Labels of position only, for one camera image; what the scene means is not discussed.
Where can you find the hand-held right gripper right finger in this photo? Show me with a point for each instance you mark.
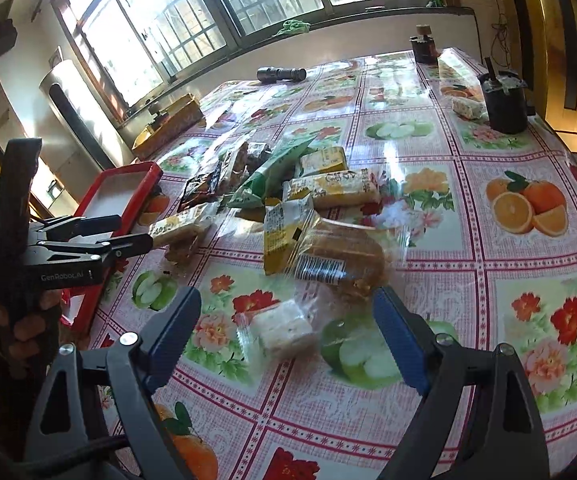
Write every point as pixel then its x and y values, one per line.
pixel 399 342

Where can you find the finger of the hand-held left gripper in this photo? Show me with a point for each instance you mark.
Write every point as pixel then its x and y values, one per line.
pixel 128 245
pixel 83 224

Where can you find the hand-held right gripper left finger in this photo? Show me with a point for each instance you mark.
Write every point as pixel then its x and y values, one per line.
pixel 173 332

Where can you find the red plastic tray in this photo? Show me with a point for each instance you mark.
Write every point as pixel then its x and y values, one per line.
pixel 113 190

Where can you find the pale nougat bar packet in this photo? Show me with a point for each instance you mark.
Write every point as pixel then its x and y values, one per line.
pixel 178 227

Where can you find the clear brown cookie packet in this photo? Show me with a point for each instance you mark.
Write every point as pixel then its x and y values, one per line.
pixel 236 165

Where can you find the green snack packet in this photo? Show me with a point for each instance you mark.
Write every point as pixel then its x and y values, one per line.
pixel 268 175

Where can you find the person's left forearm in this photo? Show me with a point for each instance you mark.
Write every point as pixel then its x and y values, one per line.
pixel 8 410

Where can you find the person's left hand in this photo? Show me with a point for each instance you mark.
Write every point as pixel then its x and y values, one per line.
pixel 21 332

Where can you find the dark red snack packet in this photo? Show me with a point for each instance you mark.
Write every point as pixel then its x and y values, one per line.
pixel 202 187

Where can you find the white standing air conditioner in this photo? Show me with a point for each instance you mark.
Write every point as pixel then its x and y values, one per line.
pixel 76 110

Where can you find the brown bread packet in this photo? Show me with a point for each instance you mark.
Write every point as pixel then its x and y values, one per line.
pixel 346 256

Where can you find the white nougat packet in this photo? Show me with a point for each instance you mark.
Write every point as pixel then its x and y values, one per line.
pixel 281 331

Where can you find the fruit print tablecloth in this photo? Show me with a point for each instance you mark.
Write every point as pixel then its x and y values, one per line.
pixel 418 220

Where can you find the dark jar with red label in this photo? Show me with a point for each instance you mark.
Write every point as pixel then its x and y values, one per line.
pixel 159 119

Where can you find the yellow woven box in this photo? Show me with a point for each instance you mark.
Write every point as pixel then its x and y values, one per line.
pixel 181 119

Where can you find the yellow black-label snack packet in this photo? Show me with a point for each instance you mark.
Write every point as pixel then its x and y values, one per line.
pixel 283 237

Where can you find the long yellow snack packet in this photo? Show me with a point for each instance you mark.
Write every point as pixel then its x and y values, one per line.
pixel 333 189

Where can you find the small yellow snack packet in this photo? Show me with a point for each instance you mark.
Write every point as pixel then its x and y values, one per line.
pixel 324 161

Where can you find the large barred window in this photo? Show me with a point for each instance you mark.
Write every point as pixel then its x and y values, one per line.
pixel 193 25

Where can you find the black flashlight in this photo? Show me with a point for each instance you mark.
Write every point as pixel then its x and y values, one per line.
pixel 281 74

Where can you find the small pale snack packet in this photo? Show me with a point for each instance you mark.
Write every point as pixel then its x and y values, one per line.
pixel 468 107

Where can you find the black cup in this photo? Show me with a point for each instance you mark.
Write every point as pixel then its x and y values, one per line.
pixel 505 105

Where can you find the green cloth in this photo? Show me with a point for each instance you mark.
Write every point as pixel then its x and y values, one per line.
pixel 293 26

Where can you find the corked dark jar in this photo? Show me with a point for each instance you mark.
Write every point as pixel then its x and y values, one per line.
pixel 424 47

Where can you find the wooden cabinet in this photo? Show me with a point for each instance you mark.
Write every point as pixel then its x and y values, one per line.
pixel 558 50

